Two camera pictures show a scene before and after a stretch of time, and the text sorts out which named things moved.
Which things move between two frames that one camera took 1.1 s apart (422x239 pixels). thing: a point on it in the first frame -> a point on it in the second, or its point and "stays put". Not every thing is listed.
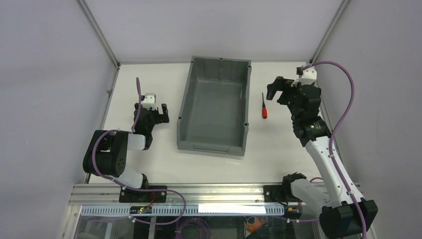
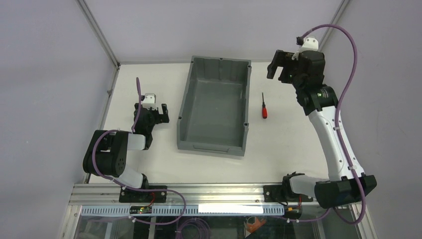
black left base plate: [126, 195] stays put
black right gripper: [287, 90] -> [287, 66]
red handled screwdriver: [264, 111] stays put
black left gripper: [151, 112] stays put
